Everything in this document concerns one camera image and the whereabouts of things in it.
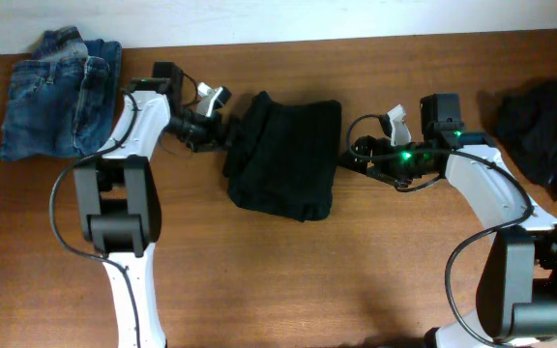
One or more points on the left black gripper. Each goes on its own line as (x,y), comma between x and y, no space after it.
(213,136)

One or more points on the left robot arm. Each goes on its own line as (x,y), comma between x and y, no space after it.
(117,198)

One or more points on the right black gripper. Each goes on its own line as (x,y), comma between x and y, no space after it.
(381,165)

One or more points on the dark navy crumpled garment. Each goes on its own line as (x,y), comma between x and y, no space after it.
(527,126)

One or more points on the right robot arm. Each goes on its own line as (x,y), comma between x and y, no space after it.
(516,299)

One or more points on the black jeans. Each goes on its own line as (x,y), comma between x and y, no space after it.
(284,160)

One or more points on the folded blue denim jeans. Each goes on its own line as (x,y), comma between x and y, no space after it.
(61,100)

